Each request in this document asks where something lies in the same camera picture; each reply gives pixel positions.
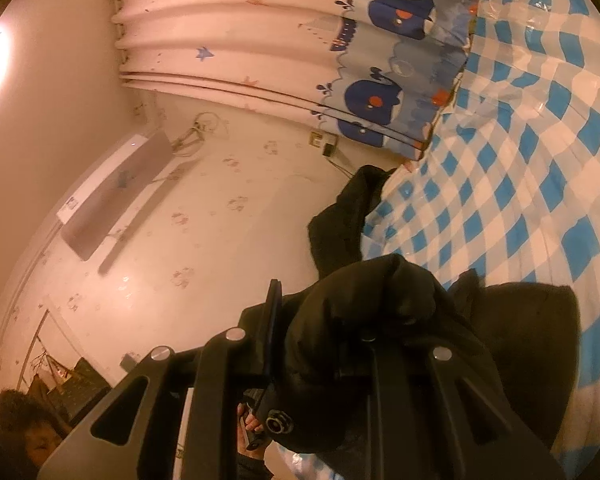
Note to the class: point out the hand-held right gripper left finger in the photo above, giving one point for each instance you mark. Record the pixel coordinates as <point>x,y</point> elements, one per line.
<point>272,320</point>

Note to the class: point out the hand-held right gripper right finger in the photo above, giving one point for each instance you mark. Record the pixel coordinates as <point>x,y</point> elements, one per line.
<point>380,410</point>

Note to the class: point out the black puffer jacket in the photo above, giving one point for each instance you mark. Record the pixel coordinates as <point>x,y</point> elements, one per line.
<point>380,300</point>

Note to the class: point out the person's left forearm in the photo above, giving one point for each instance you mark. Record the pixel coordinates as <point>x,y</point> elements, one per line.
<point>252,467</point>

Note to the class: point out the dark hanging clothes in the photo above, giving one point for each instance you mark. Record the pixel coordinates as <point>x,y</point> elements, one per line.
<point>75,385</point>

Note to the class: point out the person's left hand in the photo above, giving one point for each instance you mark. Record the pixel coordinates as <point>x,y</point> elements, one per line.
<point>254,424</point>

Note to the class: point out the dark green garment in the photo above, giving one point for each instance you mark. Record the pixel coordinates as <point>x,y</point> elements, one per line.
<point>340,230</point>

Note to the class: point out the person's head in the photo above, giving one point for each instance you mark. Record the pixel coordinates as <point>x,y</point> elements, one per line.
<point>30,435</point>

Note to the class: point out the blue white checkered bed sheet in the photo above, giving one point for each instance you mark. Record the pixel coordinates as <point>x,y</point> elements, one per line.
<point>505,160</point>

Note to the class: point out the whale print curtain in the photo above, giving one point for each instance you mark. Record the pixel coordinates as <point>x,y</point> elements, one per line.
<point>230,35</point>

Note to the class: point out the wall socket with charger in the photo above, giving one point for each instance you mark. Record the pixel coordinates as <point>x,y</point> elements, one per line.
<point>324,142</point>

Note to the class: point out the white wall air conditioner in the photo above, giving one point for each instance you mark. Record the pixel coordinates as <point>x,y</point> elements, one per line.
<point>110,195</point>

